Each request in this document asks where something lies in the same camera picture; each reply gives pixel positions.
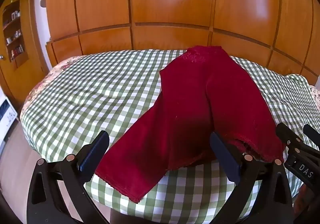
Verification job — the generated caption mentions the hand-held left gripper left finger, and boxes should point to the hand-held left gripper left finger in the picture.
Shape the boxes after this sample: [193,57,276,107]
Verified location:
[26,130,111,224]

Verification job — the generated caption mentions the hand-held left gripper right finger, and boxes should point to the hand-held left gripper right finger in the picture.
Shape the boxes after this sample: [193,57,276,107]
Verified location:
[209,131,294,224]

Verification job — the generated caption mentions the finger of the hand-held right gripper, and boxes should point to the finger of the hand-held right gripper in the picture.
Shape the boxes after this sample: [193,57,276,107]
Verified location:
[276,123,303,157]
[303,124,320,150]

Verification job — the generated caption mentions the red pants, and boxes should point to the red pants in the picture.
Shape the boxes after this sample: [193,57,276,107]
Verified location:
[94,45,286,204]

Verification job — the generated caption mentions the green checkered blanket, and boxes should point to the green checkered blanket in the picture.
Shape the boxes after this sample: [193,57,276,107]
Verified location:
[20,49,313,222]

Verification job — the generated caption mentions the white appliance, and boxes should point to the white appliance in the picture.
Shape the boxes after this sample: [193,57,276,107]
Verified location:
[0,96,18,155]

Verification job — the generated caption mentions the wooden shelf cabinet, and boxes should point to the wooden shelf cabinet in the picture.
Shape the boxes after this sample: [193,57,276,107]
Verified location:
[0,0,49,116]

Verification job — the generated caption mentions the wooden wardrobe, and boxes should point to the wooden wardrobe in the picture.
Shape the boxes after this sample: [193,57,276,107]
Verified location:
[44,0,320,85]

